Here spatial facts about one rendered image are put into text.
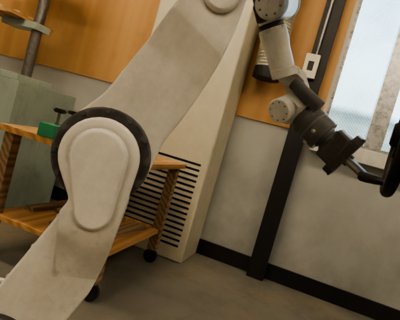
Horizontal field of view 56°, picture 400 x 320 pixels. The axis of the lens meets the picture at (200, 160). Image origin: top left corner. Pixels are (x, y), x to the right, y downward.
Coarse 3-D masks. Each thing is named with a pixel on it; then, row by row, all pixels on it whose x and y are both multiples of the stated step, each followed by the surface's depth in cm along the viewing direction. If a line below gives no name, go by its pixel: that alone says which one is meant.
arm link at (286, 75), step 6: (288, 66) 96; (294, 66) 97; (270, 72) 99; (276, 72) 97; (282, 72) 97; (288, 72) 97; (294, 72) 97; (300, 72) 99; (276, 78) 98; (282, 78) 103; (288, 78) 102; (294, 78) 101; (300, 78) 100; (306, 78) 101; (288, 84) 104; (306, 84) 101; (288, 90) 105
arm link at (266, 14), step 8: (256, 0) 91; (264, 0) 90; (272, 0) 89; (280, 0) 88; (256, 8) 91; (264, 8) 90; (272, 8) 89; (280, 8) 89; (264, 16) 91; (272, 16) 90; (280, 16) 90
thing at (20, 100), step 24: (48, 0) 221; (24, 24) 219; (0, 72) 213; (24, 72) 222; (0, 96) 200; (24, 96) 202; (48, 96) 219; (0, 120) 199; (24, 120) 207; (48, 120) 224; (0, 144) 199; (24, 144) 212; (24, 168) 217; (48, 168) 236; (24, 192) 222; (48, 192) 243
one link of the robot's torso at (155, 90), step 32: (192, 0) 53; (224, 0) 52; (160, 32) 54; (192, 32) 54; (224, 32) 54; (128, 64) 55; (160, 64) 56; (192, 64) 55; (128, 96) 56; (160, 96) 56; (192, 96) 57; (64, 128) 53; (128, 128) 55; (160, 128) 57
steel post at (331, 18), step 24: (336, 0) 202; (336, 24) 202; (312, 48) 206; (312, 72) 202; (288, 144) 208; (288, 168) 208; (288, 192) 209; (264, 216) 211; (264, 240) 211; (264, 264) 211
